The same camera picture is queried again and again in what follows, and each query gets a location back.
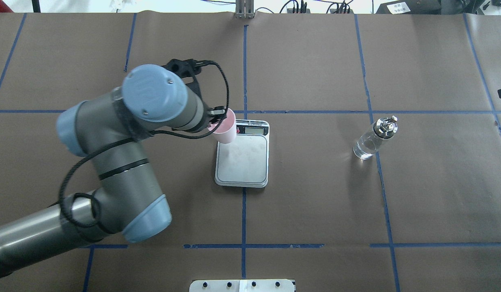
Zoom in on pink plastic cup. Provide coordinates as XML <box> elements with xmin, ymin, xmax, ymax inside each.
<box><xmin>207</xmin><ymin>108</ymin><xmax>236</xmax><ymax>144</ymax></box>

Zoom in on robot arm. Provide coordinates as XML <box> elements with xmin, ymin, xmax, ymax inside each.
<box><xmin>0</xmin><ymin>59</ymin><xmax>230</xmax><ymax>278</ymax></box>

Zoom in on silver digital kitchen scale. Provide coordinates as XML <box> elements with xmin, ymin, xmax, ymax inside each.
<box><xmin>214</xmin><ymin>119</ymin><xmax>270</xmax><ymax>188</ymax></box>

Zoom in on clear glass sauce bottle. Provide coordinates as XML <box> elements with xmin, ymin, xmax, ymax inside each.
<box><xmin>353</xmin><ymin>115</ymin><xmax>398</xmax><ymax>160</ymax></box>

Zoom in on black box with label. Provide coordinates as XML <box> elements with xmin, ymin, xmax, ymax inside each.
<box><xmin>375</xmin><ymin>0</ymin><xmax>441</xmax><ymax>15</ymax></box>

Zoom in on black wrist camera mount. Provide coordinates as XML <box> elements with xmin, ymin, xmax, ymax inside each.
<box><xmin>161</xmin><ymin>59</ymin><xmax>209</xmax><ymax>99</ymax></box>

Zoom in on aluminium frame post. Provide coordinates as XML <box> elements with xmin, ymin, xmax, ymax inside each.
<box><xmin>234</xmin><ymin>0</ymin><xmax>255</xmax><ymax>19</ymax></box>

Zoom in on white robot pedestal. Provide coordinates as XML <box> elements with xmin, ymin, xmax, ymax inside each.
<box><xmin>189</xmin><ymin>279</ymin><xmax>297</xmax><ymax>292</ymax></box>

